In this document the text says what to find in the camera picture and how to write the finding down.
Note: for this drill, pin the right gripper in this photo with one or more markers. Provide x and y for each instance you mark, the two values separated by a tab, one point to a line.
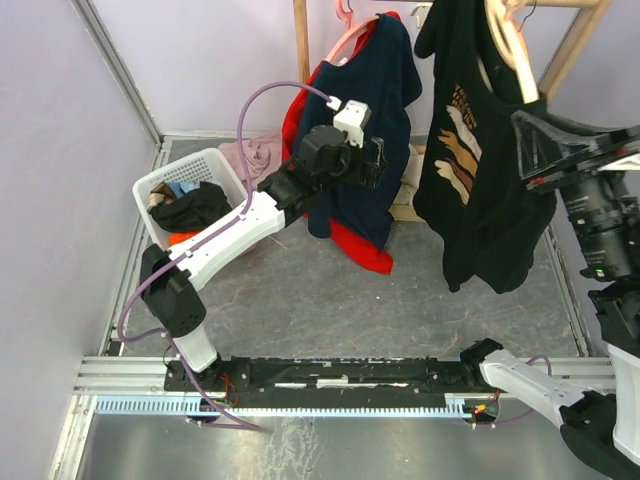
540	146

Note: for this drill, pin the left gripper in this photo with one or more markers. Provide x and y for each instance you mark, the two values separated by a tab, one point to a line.
364	170

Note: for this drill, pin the black t shirt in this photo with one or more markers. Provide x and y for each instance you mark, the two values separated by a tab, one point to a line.
470	192
187	206

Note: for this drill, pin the cream hanger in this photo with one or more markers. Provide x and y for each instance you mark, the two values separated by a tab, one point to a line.
502	56
420	12

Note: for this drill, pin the orange t shirt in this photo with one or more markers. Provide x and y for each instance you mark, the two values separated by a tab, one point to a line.
177	238

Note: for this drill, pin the peach hanger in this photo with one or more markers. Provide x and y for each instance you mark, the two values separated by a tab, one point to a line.
523	10

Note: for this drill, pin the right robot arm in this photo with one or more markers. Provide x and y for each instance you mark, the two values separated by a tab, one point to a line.
601	429

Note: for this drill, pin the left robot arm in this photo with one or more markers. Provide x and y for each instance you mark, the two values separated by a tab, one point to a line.
327	158

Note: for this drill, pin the red t shirt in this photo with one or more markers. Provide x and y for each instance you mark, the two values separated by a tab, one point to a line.
363	252

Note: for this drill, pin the navy blue t shirt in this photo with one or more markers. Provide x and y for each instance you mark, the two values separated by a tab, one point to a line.
383	75

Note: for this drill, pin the pink hanger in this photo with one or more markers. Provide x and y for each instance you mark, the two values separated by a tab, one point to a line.
342	50

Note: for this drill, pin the beige cloth in rack base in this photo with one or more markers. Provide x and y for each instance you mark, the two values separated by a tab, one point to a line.
411	177

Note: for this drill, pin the pink cloth on floor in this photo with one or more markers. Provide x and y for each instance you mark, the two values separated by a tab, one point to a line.
263	157

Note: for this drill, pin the wooden clothes rack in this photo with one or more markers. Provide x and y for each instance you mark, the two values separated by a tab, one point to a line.
570	46

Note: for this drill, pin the white plastic basket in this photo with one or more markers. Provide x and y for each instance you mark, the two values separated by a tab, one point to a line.
207	165

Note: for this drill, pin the corner aluminium profile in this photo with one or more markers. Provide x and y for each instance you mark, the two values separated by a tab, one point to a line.
89	14

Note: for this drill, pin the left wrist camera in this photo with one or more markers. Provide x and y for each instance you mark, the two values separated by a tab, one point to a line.
350	117

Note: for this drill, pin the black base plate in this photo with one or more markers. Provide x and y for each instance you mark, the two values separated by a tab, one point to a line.
339	383

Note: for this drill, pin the aluminium frame rail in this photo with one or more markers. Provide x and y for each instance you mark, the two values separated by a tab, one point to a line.
141	414

